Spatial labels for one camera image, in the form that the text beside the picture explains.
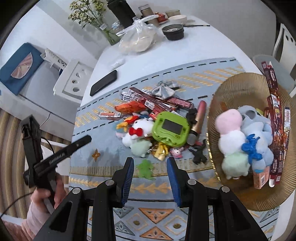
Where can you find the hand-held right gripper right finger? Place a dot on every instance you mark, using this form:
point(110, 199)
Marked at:
point(173, 183)

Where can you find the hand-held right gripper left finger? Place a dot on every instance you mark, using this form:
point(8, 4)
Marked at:
point(128, 182)

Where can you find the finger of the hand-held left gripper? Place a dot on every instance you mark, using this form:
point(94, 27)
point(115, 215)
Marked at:
point(81, 143)

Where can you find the green toy dinosaur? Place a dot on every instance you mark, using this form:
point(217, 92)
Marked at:
point(145, 169)

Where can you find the white cat plush red bow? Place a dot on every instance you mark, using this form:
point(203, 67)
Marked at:
point(141, 129)

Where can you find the pink white green plush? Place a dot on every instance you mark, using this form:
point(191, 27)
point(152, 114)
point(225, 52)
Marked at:
point(231, 141)

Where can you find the blue toy figure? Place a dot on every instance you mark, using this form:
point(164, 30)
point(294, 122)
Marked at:
point(252, 148)

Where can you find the brown bear print box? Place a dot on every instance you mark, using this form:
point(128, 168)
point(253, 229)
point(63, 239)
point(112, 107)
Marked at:
point(261, 178)

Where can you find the grey plush toy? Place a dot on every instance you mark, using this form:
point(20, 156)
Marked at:
point(259, 129)

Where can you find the gold woven tray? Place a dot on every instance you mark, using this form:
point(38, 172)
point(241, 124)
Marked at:
point(222, 92)

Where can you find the person's left forearm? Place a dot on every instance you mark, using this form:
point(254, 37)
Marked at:
point(34, 222)

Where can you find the white desktop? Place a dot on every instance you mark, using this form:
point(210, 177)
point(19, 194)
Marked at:
point(185, 48)

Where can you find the person's left hand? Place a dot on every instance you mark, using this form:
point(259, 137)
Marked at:
point(59, 192)

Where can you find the blue-grey patterned table mat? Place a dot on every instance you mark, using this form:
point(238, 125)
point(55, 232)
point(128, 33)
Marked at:
point(104, 139)

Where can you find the gold trinket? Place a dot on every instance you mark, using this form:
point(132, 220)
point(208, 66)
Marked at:
point(160, 151)

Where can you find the pale green small plush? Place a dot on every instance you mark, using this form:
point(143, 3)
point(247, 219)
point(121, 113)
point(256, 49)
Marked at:
point(141, 149)

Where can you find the black toy dinosaur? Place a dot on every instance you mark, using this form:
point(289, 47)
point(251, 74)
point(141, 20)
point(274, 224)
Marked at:
point(198, 154)

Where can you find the small red sausage packet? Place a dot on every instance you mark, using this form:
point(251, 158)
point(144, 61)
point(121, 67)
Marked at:
point(109, 115)

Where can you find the green handheld game toy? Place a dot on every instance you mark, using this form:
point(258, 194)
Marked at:
point(171, 129)

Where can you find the orange snack packet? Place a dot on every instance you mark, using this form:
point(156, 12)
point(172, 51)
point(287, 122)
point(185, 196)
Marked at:
point(128, 107)

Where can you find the black phone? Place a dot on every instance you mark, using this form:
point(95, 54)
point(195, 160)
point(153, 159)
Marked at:
point(103, 83)

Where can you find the white chair with paw cutouts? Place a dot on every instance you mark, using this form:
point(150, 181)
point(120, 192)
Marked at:
point(71, 78)

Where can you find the black toy figure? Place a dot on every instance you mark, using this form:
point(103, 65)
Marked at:
point(192, 115)

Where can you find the pink gold toy microphone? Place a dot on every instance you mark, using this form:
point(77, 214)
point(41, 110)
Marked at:
point(198, 115)

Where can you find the blue tissue box cover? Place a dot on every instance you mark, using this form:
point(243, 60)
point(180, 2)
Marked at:
point(18, 67)

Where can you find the white rack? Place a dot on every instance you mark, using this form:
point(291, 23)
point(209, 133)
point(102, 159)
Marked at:
point(54, 58)

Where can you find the grey fabric bow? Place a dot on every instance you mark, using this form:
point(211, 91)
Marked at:
point(164, 89)

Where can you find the plastic bag of buns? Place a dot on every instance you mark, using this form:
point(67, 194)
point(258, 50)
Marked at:
point(138, 39)

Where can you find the glass vase with flowers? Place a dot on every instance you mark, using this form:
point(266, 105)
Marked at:
point(92, 16)

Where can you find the black thermos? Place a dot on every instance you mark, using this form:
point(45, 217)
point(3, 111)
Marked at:
point(120, 14)

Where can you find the black bowl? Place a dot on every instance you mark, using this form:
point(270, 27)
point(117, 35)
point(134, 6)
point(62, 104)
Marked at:
point(173, 32)

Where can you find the grey tin canister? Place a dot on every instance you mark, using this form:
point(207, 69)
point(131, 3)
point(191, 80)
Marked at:
point(146, 11)

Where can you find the red teacup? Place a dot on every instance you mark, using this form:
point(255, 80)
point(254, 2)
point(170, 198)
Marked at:
point(160, 17)

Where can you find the white bowl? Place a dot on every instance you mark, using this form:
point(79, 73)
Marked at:
point(178, 19)

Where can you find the beige cup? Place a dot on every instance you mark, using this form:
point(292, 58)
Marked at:
point(173, 12)

